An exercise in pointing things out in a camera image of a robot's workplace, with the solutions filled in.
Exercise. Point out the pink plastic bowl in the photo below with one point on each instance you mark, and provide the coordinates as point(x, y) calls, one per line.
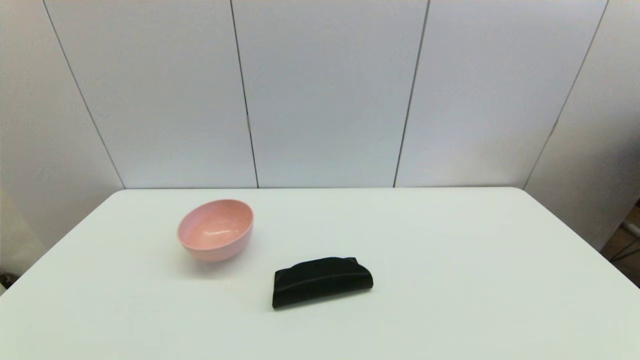
point(215, 232)

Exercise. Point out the grey metal furniture frame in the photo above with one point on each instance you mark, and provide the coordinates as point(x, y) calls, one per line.
point(631, 229)

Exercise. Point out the dark object beside table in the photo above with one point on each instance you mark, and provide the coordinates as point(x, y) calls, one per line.
point(6, 280)

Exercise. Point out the black cloth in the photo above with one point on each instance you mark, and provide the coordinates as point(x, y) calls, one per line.
point(320, 282)

